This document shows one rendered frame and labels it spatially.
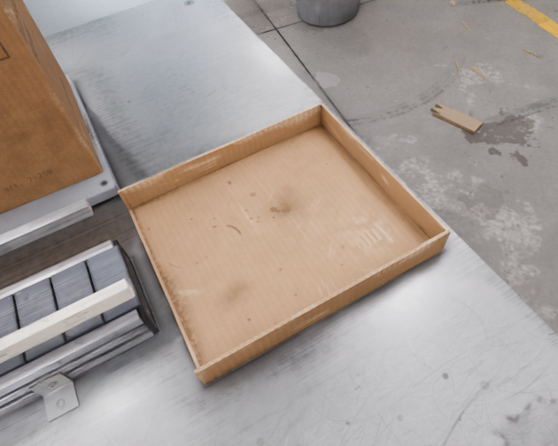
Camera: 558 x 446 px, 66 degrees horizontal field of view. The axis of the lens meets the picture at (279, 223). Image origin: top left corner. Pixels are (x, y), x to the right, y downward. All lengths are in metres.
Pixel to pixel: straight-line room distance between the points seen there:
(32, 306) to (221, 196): 0.25
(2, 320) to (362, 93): 1.79
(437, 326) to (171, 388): 0.28
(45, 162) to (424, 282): 0.47
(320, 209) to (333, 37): 1.95
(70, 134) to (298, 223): 0.30
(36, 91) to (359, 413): 0.47
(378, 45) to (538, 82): 0.75
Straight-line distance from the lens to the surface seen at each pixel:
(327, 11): 2.48
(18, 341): 0.45
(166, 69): 0.81
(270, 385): 0.45
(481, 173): 1.80
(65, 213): 0.44
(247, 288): 0.49
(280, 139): 0.62
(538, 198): 1.79
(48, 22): 1.08
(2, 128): 0.58
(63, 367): 0.49
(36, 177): 0.62
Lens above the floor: 1.26
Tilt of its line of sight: 54 degrees down
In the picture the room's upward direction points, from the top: 8 degrees counter-clockwise
